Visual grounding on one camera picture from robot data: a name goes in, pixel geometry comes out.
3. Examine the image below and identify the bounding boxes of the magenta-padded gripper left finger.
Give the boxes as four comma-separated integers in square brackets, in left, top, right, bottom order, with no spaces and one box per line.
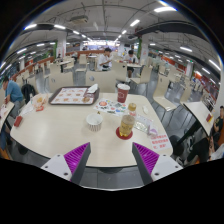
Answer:
[41,142,92,185]

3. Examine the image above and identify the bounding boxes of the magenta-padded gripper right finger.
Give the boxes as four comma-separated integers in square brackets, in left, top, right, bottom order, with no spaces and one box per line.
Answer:
[131,142,184,186]

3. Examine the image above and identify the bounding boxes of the clear tea bottle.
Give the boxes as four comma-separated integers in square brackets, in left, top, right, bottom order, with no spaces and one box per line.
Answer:
[118,102,138,138]

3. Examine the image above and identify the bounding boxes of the small purple wrapper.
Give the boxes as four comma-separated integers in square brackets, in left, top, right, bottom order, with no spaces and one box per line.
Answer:
[148,128,159,139]

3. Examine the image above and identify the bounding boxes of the flat round red coaster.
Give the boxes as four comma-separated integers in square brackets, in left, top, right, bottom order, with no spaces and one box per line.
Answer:
[115,126,134,141]

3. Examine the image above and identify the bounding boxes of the small red box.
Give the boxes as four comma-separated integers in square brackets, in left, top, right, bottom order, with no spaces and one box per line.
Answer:
[13,115,24,128]

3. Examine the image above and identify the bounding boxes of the beige neighbouring table, black leg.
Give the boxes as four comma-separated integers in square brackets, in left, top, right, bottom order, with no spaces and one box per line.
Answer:
[183,100,214,141]

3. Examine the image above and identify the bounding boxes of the clear plastic food bag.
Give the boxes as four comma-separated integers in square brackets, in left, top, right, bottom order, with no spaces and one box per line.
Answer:
[30,93,49,113]

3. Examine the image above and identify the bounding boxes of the person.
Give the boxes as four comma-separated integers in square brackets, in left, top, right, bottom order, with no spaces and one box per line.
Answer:
[213,105,224,134]
[96,47,114,72]
[1,77,24,104]
[123,49,139,78]

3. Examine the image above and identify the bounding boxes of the dark food tray, paper liner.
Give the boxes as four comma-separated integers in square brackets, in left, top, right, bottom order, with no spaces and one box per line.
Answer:
[48,85,100,106]

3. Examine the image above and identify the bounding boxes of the black backpack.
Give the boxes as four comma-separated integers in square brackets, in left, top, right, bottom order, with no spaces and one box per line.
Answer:
[20,83,36,104]

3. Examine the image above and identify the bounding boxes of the red paper cup with lid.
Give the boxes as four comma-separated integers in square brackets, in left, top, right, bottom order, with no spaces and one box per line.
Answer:
[116,83,131,104]

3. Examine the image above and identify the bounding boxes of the crumpled white napkin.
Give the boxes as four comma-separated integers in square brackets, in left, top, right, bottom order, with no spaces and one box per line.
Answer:
[86,83,100,94]

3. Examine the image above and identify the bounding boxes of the beige canteen chairs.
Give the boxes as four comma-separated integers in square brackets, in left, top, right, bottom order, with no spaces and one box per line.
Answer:
[14,53,214,114]

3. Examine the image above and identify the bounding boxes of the ceiling air conditioner unit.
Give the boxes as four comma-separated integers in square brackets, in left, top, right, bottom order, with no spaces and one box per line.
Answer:
[69,14,89,24]

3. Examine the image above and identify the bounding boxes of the ceiling lights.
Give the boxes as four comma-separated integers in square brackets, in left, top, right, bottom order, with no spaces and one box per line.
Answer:
[0,4,223,83]

